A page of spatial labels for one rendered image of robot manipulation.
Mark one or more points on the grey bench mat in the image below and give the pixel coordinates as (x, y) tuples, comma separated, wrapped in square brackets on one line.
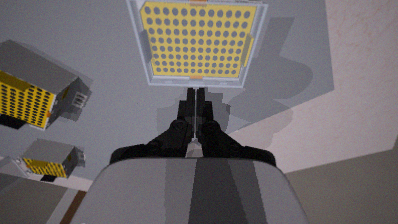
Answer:
[(95, 40)]

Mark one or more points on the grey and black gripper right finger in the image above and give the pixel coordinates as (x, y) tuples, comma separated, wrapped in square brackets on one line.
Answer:
[(217, 144)]

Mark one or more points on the grey box with lid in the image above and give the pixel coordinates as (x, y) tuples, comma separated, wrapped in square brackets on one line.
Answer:
[(197, 43)]

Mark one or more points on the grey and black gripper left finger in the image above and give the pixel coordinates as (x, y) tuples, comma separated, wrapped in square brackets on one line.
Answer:
[(171, 143)]

